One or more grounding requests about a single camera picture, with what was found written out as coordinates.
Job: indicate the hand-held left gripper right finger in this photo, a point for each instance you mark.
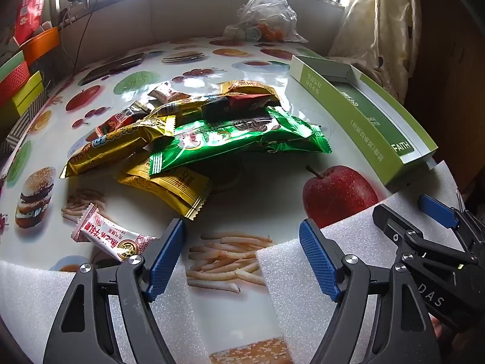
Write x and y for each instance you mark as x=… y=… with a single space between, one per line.
x=318 y=261

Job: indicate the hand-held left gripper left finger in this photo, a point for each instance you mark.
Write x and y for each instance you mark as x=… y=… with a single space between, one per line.
x=166 y=259

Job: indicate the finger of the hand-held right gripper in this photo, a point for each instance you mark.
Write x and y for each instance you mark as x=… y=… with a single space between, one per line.
x=405 y=231
x=437 y=208

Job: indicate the green snack packet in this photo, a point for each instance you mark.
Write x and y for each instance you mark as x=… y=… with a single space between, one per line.
x=295 y=138
x=170 y=159

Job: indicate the green cardboard box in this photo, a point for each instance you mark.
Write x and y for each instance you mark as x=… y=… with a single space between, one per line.
x=379 y=121

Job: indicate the long gold snack packet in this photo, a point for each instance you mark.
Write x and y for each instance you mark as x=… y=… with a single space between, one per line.
x=113 y=148

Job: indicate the white brown candy packet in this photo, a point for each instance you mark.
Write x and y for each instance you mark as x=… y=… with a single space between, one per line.
x=166 y=91

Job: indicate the white foam sheet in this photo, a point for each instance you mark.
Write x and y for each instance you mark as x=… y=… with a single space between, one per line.
x=363 y=227
x=26 y=299

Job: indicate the white red candy packet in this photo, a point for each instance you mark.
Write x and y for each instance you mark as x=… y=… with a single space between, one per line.
x=110 y=235

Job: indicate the food print tablecloth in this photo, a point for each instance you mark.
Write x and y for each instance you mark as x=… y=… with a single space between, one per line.
x=265 y=204

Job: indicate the red black snack packet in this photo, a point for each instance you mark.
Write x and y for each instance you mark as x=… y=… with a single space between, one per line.
x=117 y=119

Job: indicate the dark red snack packet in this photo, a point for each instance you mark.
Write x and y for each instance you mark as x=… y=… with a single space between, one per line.
x=235 y=104

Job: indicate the cream patterned curtain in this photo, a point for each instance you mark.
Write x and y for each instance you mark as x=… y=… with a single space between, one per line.
x=379 y=26

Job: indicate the black white striped box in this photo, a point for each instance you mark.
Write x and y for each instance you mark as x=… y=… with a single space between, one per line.
x=15 y=132

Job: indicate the black smartphone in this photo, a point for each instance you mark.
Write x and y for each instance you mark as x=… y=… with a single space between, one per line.
x=113 y=66

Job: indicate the red patterned box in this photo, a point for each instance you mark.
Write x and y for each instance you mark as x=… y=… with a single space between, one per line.
x=15 y=81

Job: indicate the orange box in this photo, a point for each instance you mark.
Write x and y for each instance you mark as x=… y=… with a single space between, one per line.
x=41 y=43

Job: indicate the green box lid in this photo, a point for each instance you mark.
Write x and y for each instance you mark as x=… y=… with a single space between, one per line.
x=11 y=60

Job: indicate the clear plastic bag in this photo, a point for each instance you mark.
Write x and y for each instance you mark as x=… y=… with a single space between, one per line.
x=265 y=7

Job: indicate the red bag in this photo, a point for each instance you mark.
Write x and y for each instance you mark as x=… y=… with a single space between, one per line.
x=32 y=3

